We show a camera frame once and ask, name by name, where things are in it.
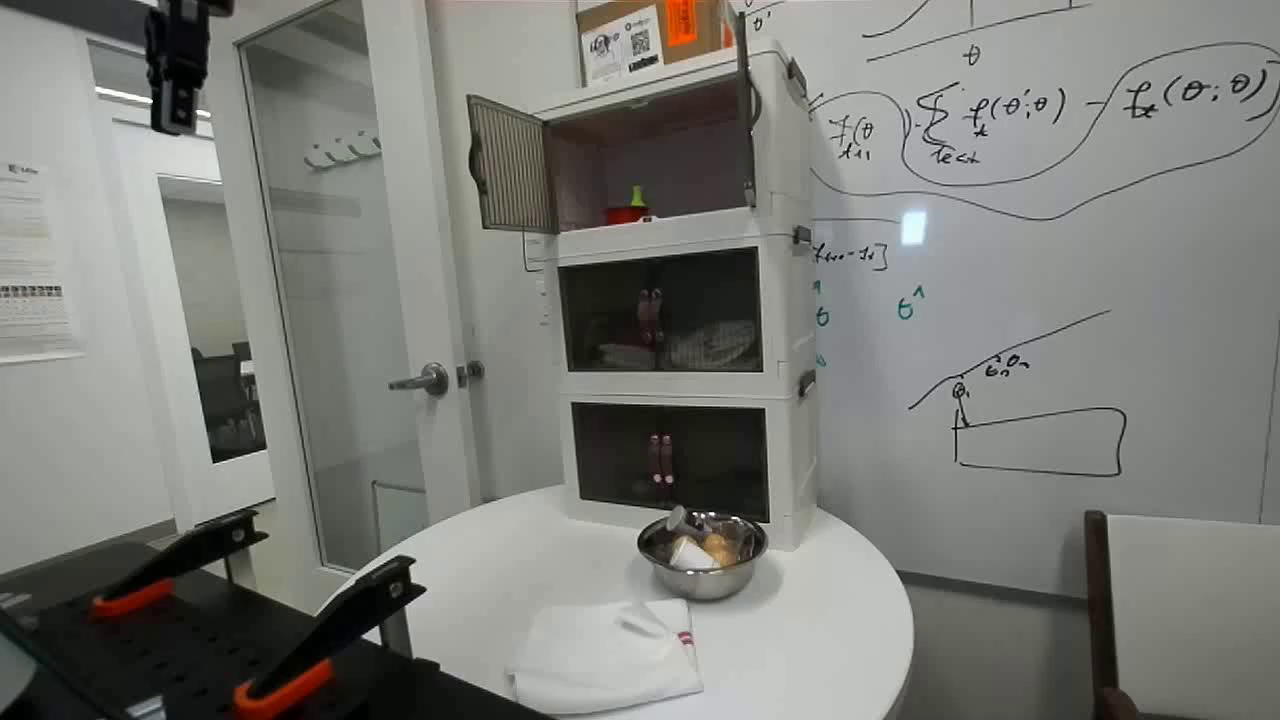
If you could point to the black orange clamp right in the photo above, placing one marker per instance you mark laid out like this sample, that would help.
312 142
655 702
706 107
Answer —
375 600

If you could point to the black orange clamp left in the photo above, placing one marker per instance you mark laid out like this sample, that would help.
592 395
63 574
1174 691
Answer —
215 540

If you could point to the white folded cloth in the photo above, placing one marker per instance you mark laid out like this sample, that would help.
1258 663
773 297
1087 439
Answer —
606 656

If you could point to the metal bowl with eggs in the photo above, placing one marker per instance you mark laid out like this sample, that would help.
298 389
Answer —
701 552

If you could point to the red item in cabinet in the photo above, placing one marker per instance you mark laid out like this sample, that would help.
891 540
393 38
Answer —
630 210

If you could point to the black perforated workbench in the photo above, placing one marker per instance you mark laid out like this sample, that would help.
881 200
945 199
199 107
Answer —
188 655

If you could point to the cardboard box on cabinet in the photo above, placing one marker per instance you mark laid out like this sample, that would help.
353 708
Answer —
626 38

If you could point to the round white table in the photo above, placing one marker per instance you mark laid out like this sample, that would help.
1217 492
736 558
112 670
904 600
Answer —
818 634

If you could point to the wall notice sign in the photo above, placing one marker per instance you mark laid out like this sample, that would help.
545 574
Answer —
38 301

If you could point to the silver door handle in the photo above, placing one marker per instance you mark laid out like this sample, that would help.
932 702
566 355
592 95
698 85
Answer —
428 382

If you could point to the black orange clamp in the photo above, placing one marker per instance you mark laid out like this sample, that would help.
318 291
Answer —
215 540
375 600

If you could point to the tinted cabinet door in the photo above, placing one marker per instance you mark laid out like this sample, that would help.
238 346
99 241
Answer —
747 113
510 165

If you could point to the white stacked cabinet unit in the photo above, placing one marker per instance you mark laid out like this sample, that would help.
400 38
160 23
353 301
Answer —
685 340

